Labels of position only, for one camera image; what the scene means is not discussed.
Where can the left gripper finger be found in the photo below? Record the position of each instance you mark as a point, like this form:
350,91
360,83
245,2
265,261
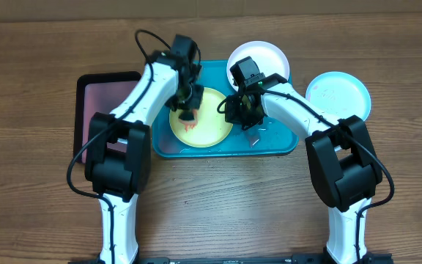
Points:
184,115
195,114

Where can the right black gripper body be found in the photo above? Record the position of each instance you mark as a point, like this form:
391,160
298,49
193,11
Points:
245,116

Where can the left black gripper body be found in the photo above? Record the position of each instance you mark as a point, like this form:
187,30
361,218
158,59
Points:
191,97

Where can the green and white sponge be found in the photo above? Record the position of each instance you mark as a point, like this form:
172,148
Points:
189,124

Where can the yellow-green plate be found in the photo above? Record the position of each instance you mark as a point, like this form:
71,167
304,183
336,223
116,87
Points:
211,127

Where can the white plate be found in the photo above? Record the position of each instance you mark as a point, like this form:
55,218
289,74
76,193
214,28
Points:
268,57

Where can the light blue plate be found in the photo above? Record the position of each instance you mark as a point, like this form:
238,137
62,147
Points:
340,94

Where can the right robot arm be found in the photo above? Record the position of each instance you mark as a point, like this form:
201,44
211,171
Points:
341,158

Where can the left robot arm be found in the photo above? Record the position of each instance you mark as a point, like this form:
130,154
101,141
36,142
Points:
118,158

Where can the teal plastic tray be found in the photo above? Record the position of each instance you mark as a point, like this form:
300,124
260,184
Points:
269,138

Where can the black water tray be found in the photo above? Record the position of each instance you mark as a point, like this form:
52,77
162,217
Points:
101,92

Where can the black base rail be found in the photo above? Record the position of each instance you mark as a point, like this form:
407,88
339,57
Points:
229,260

